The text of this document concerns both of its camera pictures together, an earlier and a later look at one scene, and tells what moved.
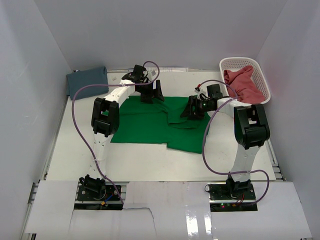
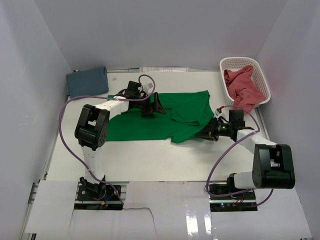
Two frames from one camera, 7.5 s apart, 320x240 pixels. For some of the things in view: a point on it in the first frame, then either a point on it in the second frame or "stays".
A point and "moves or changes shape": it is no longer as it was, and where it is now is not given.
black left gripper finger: (157, 93) to (157, 105)
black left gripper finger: (147, 94) to (147, 112)
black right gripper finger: (188, 112) to (209, 131)
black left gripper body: (140, 90) to (144, 102)
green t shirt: (160, 122) moves or changes shape
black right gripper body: (201, 107) to (222, 129)
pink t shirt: (246, 90) stays
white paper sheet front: (176, 207) stays
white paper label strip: (168, 69) stays
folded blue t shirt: (75, 80) stays
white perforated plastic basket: (237, 63) stays
